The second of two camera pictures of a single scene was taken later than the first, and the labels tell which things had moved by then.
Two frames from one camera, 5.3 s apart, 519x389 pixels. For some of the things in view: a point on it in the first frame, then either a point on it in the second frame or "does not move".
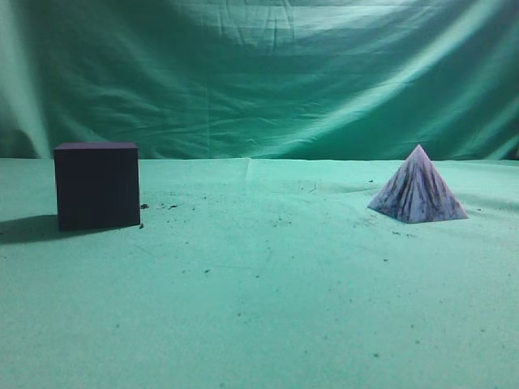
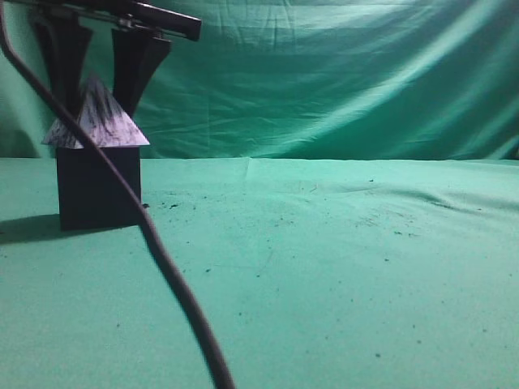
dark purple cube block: [97, 185] does not move
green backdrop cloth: [282, 79] does not move
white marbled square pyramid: [416, 191] -> [102, 118]
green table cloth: [261, 273] does not move
